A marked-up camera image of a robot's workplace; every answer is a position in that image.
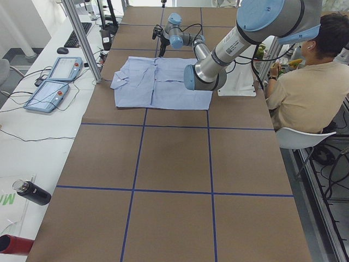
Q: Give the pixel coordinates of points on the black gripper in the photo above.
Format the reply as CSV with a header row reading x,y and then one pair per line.
x,y
163,41

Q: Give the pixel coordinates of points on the light blue striped shirt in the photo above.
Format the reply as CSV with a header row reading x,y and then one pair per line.
x,y
156,83

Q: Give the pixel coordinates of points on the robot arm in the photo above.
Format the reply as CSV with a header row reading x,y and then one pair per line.
x,y
173,35
290,21

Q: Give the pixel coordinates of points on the upper teach pendant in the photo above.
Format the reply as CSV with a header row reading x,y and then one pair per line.
x,y
65,69

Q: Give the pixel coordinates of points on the teach pendant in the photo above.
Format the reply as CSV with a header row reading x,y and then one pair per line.
x,y
65,69
47,96

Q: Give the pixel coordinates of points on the black computer mouse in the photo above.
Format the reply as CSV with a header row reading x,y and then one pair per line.
x,y
62,51

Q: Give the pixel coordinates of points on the lower teach pendant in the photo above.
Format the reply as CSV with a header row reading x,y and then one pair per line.
x,y
47,96

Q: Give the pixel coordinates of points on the seated person in beige shirt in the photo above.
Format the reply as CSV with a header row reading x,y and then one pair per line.
x,y
307,99

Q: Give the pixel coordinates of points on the white chair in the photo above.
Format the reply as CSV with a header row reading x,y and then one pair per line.
x,y
291,139

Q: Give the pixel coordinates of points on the black water bottle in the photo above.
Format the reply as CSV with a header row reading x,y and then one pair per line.
x,y
32,192

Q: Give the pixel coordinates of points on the red cylinder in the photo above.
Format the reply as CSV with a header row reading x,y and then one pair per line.
x,y
15,245

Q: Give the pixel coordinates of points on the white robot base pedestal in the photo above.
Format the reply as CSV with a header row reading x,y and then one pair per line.
x,y
240,81

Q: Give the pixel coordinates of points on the aluminium frame post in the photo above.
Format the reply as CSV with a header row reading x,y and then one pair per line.
x,y
82,38

